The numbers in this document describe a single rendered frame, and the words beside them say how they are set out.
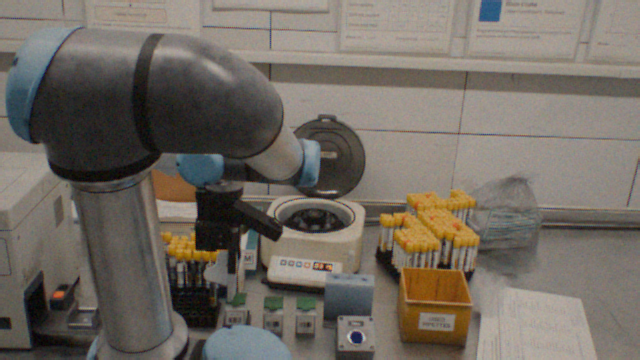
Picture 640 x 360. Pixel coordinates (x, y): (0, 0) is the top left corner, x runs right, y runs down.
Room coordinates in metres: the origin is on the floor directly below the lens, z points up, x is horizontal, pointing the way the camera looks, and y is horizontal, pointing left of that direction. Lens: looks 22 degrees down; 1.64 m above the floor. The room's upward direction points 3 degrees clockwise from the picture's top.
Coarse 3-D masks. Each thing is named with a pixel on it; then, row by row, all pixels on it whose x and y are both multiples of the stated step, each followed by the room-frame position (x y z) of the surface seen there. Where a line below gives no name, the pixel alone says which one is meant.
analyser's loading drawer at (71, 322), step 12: (36, 312) 1.01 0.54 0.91; (48, 312) 1.02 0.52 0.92; (60, 312) 1.02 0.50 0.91; (72, 312) 0.99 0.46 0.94; (84, 312) 1.02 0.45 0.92; (96, 312) 0.99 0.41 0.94; (36, 324) 0.98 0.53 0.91; (48, 324) 0.98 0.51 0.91; (60, 324) 0.98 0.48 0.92; (72, 324) 0.97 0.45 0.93; (84, 324) 0.98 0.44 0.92; (96, 324) 0.98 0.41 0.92
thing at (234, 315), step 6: (246, 300) 1.04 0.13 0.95; (228, 306) 1.02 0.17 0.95; (234, 306) 1.02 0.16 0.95; (240, 306) 1.02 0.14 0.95; (246, 306) 1.04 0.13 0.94; (228, 312) 1.01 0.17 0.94; (234, 312) 1.01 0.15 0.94; (240, 312) 1.01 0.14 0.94; (246, 312) 1.04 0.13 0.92; (228, 318) 1.01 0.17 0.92; (234, 318) 1.01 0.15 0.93; (240, 318) 1.01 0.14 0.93; (228, 324) 1.01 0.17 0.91; (234, 324) 1.01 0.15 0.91; (240, 324) 1.01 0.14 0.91
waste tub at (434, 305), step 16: (416, 272) 1.15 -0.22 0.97; (432, 272) 1.15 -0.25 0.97; (448, 272) 1.15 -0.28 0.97; (400, 288) 1.13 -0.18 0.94; (416, 288) 1.15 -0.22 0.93; (432, 288) 1.15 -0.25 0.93; (448, 288) 1.15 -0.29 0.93; (464, 288) 1.10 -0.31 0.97; (400, 304) 1.10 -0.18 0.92; (416, 304) 1.03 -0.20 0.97; (432, 304) 1.03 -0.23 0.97; (448, 304) 1.02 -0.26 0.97; (464, 304) 1.02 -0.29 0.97; (400, 320) 1.08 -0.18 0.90; (416, 320) 1.03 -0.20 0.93; (432, 320) 1.03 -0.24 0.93; (448, 320) 1.03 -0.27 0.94; (464, 320) 1.03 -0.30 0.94; (416, 336) 1.03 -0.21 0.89; (432, 336) 1.03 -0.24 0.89; (448, 336) 1.03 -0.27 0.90; (464, 336) 1.03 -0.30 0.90
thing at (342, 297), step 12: (336, 276) 1.11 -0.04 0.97; (348, 276) 1.11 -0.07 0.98; (360, 276) 1.11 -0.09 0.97; (372, 276) 1.11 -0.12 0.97; (324, 288) 1.08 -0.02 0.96; (336, 288) 1.08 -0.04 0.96; (348, 288) 1.08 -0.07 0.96; (360, 288) 1.08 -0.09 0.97; (372, 288) 1.08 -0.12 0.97; (324, 300) 1.08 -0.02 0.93; (336, 300) 1.08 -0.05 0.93; (348, 300) 1.08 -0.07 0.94; (360, 300) 1.08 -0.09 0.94; (372, 300) 1.08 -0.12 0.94; (324, 312) 1.08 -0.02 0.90; (336, 312) 1.08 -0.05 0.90; (348, 312) 1.08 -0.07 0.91; (360, 312) 1.08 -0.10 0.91; (324, 324) 1.07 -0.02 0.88; (336, 324) 1.07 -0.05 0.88
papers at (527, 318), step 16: (512, 288) 1.23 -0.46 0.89; (512, 304) 1.17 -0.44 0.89; (528, 304) 1.17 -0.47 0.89; (544, 304) 1.17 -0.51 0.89; (560, 304) 1.17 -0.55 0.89; (576, 304) 1.18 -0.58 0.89; (496, 320) 1.10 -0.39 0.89; (512, 320) 1.10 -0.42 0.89; (528, 320) 1.11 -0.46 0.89; (544, 320) 1.11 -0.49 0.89; (560, 320) 1.11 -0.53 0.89; (576, 320) 1.12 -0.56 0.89; (480, 336) 1.04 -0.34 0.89; (496, 336) 1.04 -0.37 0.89; (512, 336) 1.05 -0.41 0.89; (528, 336) 1.05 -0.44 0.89; (544, 336) 1.05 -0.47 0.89; (560, 336) 1.06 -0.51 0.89; (576, 336) 1.06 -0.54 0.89; (480, 352) 0.99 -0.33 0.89; (496, 352) 0.99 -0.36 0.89; (512, 352) 1.00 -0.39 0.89; (528, 352) 1.00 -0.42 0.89; (544, 352) 1.00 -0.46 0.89; (560, 352) 1.00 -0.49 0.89; (576, 352) 1.00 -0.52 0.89; (592, 352) 1.01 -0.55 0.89
